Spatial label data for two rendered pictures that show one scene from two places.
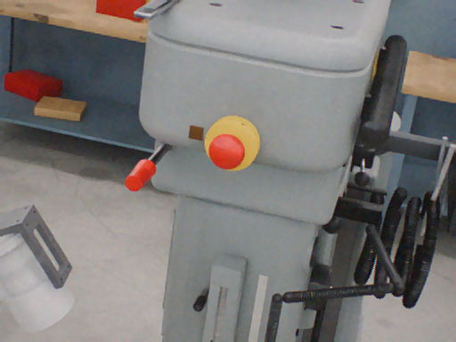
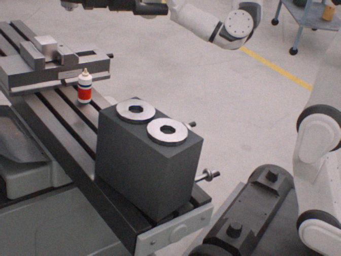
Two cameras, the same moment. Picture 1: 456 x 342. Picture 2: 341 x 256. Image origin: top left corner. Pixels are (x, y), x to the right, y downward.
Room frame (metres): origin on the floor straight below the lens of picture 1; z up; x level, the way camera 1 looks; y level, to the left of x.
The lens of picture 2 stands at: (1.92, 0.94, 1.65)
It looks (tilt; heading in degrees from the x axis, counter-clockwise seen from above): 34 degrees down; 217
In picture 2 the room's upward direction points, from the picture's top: 10 degrees clockwise
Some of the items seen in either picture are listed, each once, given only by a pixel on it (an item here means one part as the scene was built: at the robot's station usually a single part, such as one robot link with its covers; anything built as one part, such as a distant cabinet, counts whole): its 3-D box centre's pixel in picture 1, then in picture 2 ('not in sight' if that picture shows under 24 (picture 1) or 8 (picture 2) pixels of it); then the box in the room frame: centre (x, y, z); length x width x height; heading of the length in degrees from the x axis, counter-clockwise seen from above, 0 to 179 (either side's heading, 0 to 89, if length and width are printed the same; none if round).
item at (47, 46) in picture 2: not in sight; (45, 48); (1.16, -0.19, 1.01); 0.06 x 0.05 x 0.06; 78
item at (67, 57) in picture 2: not in sight; (62, 51); (1.11, -0.18, 0.99); 0.12 x 0.06 x 0.04; 78
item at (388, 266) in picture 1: (383, 256); not in sight; (1.10, -0.22, 1.58); 0.17 x 0.01 x 0.01; 8
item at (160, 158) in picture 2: not in sight; (146, 154); (1.28, 0.39, 1.00); 0.22 x 0.12 x 0.20; 90
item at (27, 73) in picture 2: not in sight; (54, 62); (1.14, -0.18, 0.96); 0.35 x 0.15 x 0.11; 168
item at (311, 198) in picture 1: (266, 134); not in sight; (1.23, -0.05, 1.68); 0.34 x 0.24 x 0.10; 170
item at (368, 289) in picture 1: (345, 292); not in sight; (0.99, -0.16, 1.58); 0.17 x 0.01 x 0.01; 116
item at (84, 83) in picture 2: not in sight; (84, 84); (1.15, -0.01, 0.96); 0.04 x 0.04 x 0.11
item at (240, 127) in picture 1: (232, 143); not in sight; (0.96, 0.00, 1.76); 0.06 x 0.02 x 0.06; 80
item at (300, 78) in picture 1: (277, 50); not in sight; (1.20, -0.04, 1.81); 0.47 x 0.26 x 0.16; 170
